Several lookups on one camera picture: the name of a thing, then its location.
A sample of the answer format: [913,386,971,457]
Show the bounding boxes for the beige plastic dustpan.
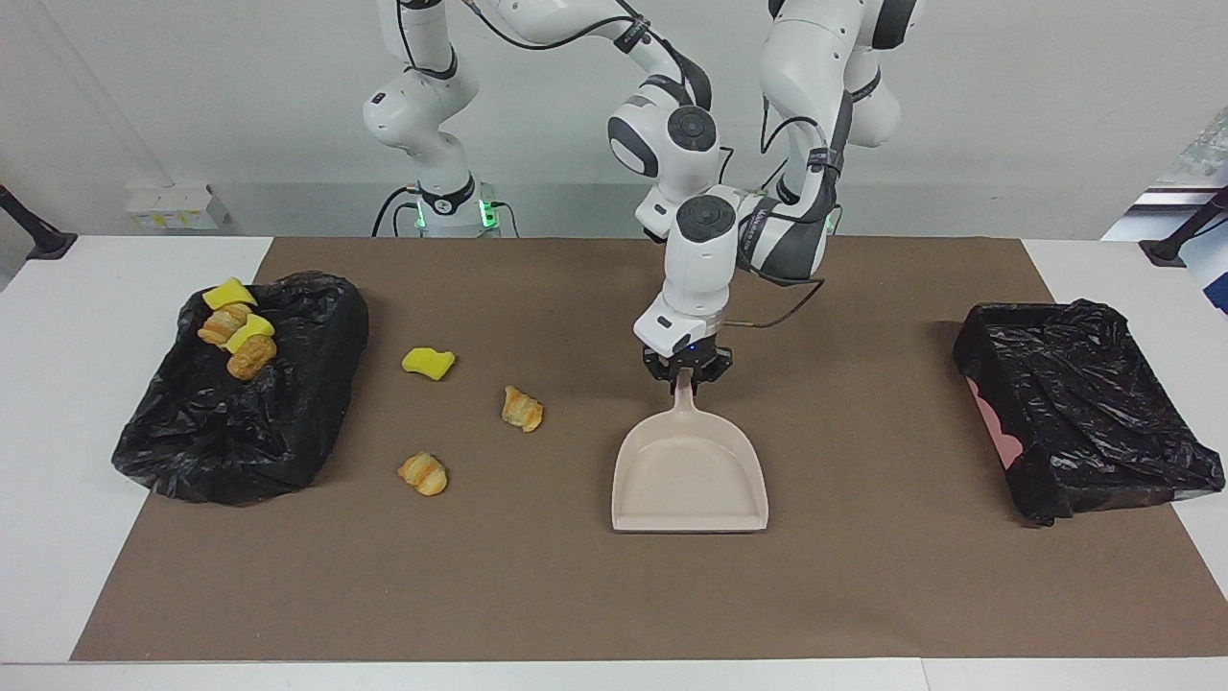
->
[611,369,770,535]

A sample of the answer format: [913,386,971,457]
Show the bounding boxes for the toy croissant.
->
[502,386,545,434]
[398,451,449,497]

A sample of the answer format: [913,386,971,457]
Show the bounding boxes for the yellow sponge piece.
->
[401,347,457,382]
[225,314,277,355]
[202,277,259,312]

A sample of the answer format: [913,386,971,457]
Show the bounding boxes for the brown bread chunk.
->
[226,336,278,382]

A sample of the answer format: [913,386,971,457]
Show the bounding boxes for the beige bread chunk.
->
[198,302,252,347]

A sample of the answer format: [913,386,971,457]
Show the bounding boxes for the pink bin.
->
[963,375,1026,472]

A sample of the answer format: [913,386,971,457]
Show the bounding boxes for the black plastic trash bag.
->
[952,298,1226,527]
[111,272,371,508]

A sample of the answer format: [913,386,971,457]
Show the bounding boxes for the brown table mat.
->
[70,236,1228,663]

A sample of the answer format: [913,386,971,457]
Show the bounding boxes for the blue white panel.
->
[1188,240,1228,316]

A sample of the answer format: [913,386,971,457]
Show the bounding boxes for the white tissue box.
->
[126,184,231,231]

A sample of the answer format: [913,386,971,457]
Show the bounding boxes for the patterned poster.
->
[1172,130,1228,185]

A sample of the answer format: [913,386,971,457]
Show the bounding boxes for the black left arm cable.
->
[720,58,845,330]

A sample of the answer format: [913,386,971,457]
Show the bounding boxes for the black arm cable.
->
[395,0,735,193]
[720,58,845,330]

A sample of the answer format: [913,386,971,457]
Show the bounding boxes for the black base cable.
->
[371,185,418,238]

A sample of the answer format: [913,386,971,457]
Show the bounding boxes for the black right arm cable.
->
[395,0,735,193]

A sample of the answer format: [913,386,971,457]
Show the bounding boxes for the black camera stand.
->
[1139,185,1228,268]
[0,184,78,261]

